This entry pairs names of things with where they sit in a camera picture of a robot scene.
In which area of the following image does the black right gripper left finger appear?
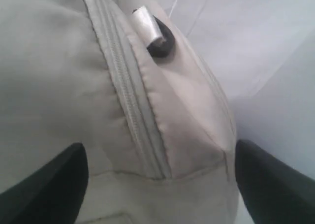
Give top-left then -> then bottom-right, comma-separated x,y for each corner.
0,143 -> 88,224

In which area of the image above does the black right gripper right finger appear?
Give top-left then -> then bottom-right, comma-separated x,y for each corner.
235,140 -> 315,224

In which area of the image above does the white backdrop curtain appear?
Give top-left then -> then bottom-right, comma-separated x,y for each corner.
169,0 -> 315,106

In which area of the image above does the cream fabric duffel bag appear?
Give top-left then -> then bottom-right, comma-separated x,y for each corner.
0,0 -> 239,224

